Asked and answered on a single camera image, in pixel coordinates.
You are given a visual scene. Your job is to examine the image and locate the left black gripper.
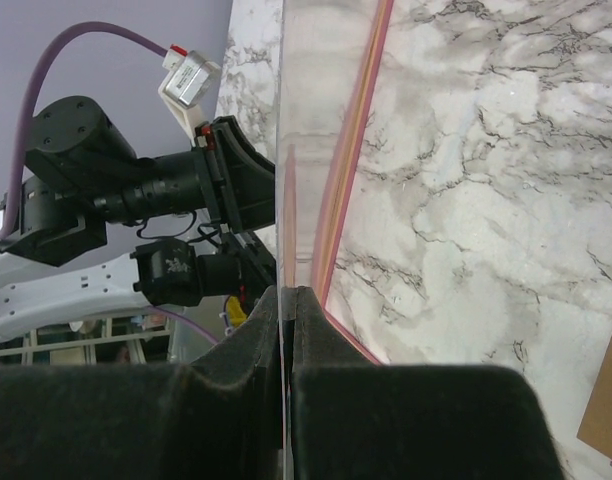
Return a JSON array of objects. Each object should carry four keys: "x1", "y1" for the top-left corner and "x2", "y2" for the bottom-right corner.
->
[{"x1": 0, "y1": 96, "x2": 276, "y2": 300}]

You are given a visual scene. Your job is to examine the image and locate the pink wooden picture frame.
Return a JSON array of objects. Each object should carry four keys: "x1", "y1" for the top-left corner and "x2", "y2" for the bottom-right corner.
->
[{"x1": 280, "y1": 0, "x2": 397, "y2": 366}]

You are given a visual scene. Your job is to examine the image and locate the clear acrylic sheet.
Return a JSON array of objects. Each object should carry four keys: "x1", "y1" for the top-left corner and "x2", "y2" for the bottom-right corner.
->
[{"x1": 274, "y1": 0, "x2": 387, "y2": 480}]

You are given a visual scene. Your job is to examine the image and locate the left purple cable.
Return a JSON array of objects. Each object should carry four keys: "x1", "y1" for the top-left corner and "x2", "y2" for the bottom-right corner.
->
[{"x1": 0, "y1": 20, "x2": 222, "y2": 346}]

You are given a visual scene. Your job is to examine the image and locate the building photo print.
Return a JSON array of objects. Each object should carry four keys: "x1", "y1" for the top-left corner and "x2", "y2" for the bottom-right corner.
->
[{"x1": 577, "y1": 335, "x2": 612, "y2": 464}]

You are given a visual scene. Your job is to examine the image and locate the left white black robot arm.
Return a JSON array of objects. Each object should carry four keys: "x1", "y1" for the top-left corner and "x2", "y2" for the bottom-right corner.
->
[{"x1": 0, "y1": 96, "x2": 276, "y2": 343}]

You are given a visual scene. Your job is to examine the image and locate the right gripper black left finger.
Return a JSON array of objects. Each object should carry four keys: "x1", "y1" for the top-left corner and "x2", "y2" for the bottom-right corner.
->
[{"x1": 0, "y1": 288, "x2": 282, "y2": 479}]

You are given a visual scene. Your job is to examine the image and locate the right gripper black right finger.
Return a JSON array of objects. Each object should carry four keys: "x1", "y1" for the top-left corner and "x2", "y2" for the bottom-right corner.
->
[{"x1": 288, "y1": 287, "x2": 564, "y2": 479}]

